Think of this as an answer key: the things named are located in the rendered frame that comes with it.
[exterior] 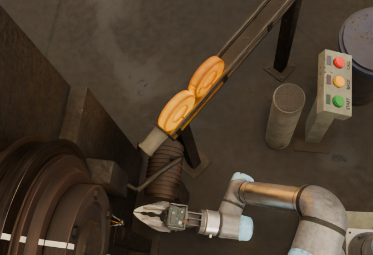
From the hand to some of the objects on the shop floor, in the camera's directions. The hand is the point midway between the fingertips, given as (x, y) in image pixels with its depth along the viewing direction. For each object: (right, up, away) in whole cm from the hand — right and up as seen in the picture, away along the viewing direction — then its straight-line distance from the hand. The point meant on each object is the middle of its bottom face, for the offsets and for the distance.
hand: (137, 212), depth 136 cm
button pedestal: (+75, +21, +79) cm, 111 cm away
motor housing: (+12, -7, +76) cm, 78 cm away
